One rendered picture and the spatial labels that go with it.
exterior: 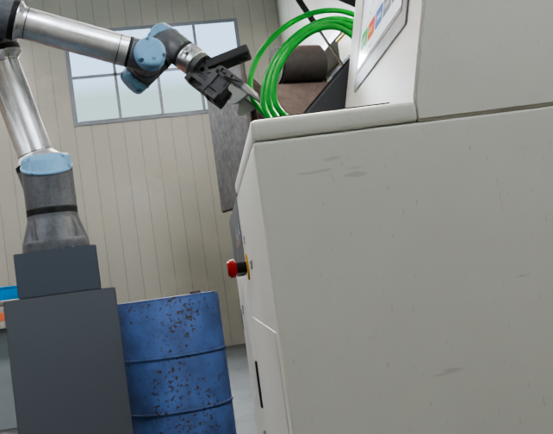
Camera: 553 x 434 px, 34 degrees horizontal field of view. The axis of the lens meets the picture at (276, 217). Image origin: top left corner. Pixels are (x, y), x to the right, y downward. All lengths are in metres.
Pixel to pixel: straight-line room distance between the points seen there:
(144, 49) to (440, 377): 1.25
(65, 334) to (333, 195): 0.99
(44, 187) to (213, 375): 2.13
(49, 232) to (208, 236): 9.52
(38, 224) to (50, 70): 9.77
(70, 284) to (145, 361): 2.01
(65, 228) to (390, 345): 1.08
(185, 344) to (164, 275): 7.50
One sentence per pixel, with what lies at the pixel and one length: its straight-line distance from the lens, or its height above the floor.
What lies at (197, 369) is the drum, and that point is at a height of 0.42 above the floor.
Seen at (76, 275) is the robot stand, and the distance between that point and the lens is 2.07.
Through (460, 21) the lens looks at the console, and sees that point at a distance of 1.27.
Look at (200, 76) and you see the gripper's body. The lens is 2.33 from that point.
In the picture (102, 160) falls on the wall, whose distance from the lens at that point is 11.61.
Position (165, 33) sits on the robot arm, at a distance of 2.38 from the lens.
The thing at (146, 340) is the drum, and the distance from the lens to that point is 4.03.
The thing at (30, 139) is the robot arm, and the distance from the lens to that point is 2.29.
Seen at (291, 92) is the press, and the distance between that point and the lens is 7.69.
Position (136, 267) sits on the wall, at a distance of 11.49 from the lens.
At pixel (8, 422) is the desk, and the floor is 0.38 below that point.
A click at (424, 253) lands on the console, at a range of 1.21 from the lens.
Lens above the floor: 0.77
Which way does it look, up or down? 4 degrees up
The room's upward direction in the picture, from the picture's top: 8 degrees counter-clockwise
